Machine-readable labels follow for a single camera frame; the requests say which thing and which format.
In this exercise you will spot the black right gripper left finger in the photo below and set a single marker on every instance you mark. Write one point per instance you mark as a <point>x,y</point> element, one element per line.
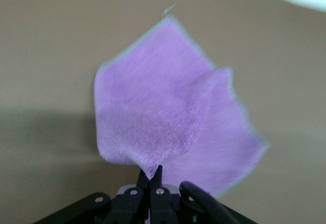
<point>135,198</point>

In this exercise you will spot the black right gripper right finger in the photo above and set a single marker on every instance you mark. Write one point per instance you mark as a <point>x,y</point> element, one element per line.
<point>160,201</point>

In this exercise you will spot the purple fluffy towel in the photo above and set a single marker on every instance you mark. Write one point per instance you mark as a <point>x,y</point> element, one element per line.
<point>158,101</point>

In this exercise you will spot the brown table cover mat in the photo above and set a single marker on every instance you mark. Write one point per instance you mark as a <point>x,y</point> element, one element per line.
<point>45,56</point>

